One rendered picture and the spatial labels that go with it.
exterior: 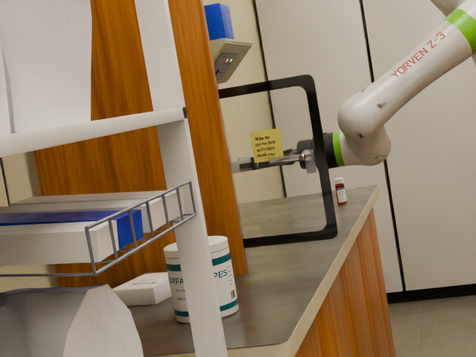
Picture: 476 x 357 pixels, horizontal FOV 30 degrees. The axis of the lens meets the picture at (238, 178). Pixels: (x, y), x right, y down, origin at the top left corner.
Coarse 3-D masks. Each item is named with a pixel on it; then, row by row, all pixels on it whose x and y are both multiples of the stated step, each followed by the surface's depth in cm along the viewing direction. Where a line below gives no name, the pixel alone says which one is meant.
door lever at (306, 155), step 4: (304, 152) 212; (308, 152) 212; (284, 156) 210; (288, 156) 209; (292, 156) 208; (296, 156) 208; (300, 156) 207; (304, 156) 207; (308, 156) 211; (268, 160) 210; (272, 160) 210; (276, 160) 210; (280, 160) 209; (284, 160) 209; (288, 160) 209; (292, 160) 208; (296, 160) 208; (300, 160) 208; (272, 164) 211
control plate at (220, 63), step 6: (222, 54) 222; (228, 54) 227; (234, 54) 234; (216, 60) 221; (222, 60) 226; (228, 60) 232; (216, 66) 224; (222, 66) 231; (228, 66) 237; (216, 78) 234
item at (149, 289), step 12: (144, 276) 212; (156, 276) 209; (120, 288) 202; (132, 288) 199; (144, 288) 197; (156, 288) 197; (168, 288) 202; (132, 300) 199; (144, 300) 197; (156, 300) 196
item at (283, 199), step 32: (224, 96) 217; (256, 96) 214; (288, 96) 212; (256, 128) 216; (288, 128) 213; (320, 128) 210; (320, 160) 211; (256, 192) 218; (288, 192) 215; (320, 192) 212; (256, 224) 219; (288, 224) 216; (320, 224) 213
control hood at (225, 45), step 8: (216, 40) 217; (224, 40) 216; (232, 40) 224; (240, 40) 234; (216, 48) 217; (224, 48) 220; (232, 48) 228; (240, 48) 236; (248, 48) 245; (216, 56) 218; (240, 56) 242; (232, 64) 241; (232, 72) 248; (216, 80) 236; (224, 80) 245
